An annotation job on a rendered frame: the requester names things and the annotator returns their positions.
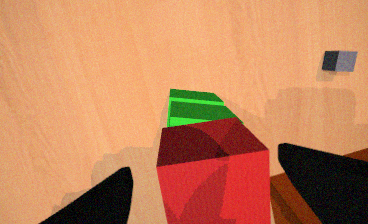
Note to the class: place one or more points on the green block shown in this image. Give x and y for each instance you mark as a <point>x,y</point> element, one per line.
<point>182,113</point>
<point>192,97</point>

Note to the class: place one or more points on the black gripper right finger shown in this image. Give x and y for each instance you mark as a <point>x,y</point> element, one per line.
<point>334,186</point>

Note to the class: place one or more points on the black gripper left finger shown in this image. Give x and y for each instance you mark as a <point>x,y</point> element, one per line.
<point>108,202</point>

